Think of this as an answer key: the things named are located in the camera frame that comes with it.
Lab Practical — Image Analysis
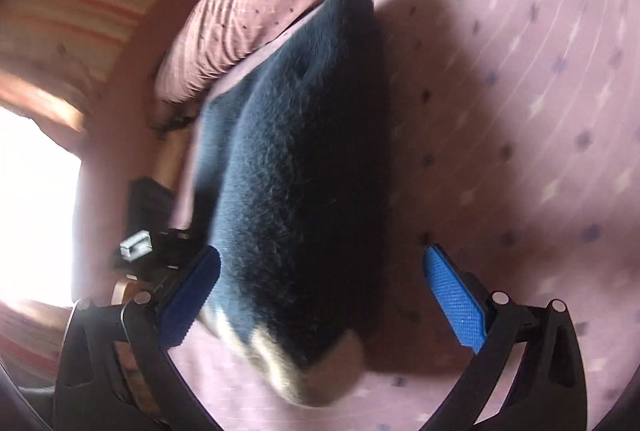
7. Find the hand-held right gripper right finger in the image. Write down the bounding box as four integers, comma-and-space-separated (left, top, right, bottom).
421, 243, 589, 431

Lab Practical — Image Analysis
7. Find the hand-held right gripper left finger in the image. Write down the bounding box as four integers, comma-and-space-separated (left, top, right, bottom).
52, 245, 223, 431

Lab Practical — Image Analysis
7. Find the navy argyle knit sweater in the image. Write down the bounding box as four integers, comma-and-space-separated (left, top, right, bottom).
192, 0, 393, 408

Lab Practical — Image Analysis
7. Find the person's left hand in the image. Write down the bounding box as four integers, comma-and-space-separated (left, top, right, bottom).
111, 278, 135, 309

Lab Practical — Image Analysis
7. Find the bright window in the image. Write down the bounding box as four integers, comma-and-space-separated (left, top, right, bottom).
0, 105, 83, 309

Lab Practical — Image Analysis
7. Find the bed with purple dotted sheet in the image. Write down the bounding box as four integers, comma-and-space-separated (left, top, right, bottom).
170, 0, 640, 431

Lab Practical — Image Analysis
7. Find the black strap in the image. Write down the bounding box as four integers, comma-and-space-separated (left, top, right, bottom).
149, 108, 202, 136

